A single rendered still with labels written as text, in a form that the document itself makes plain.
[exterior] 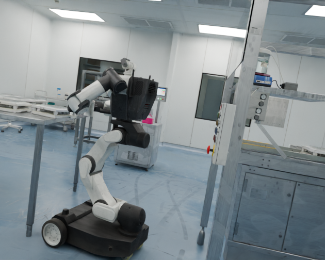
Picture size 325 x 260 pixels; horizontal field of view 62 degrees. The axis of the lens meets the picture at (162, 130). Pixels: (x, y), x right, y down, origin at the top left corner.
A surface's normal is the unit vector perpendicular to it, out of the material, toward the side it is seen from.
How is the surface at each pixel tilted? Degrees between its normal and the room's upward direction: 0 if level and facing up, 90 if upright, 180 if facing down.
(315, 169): 90
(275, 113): 90
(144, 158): 90
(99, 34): 90
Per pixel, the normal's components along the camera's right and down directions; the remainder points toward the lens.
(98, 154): -0.37, 0.04
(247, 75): -0.15, 0.08
